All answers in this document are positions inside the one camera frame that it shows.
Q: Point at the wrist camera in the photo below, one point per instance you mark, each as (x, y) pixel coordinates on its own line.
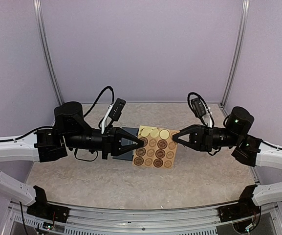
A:
(200, 109)
(112, 115)

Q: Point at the right aluminium frame post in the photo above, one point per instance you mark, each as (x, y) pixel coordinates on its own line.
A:
(237, 52)

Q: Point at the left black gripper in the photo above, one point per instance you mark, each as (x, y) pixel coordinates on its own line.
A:
(111, 142)

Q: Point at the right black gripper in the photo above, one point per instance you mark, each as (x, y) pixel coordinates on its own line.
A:
(201, 138)

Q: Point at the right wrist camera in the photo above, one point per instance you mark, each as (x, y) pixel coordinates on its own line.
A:
(200, 109)

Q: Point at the brown sticker sheet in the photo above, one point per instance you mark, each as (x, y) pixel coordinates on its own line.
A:
(159, 149)

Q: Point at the front aluminium rail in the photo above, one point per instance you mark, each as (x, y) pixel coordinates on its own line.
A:
(95, 221)

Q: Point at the aluminium frame post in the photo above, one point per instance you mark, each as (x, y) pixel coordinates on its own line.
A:
(46, 52)
(237, 52)

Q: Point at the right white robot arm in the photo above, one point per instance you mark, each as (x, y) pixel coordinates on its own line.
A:
(247, 150)

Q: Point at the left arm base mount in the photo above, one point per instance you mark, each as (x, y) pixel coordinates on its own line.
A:
(42, 209)

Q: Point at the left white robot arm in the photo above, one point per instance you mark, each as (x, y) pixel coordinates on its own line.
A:
(50, 143)

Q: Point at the left aluminium frame post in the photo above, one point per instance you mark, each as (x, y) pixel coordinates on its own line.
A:
(46, 52)

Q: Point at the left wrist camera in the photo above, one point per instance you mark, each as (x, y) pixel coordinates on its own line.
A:
(112, 115)

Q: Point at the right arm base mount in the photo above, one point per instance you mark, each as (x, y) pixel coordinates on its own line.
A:
(244, 207)

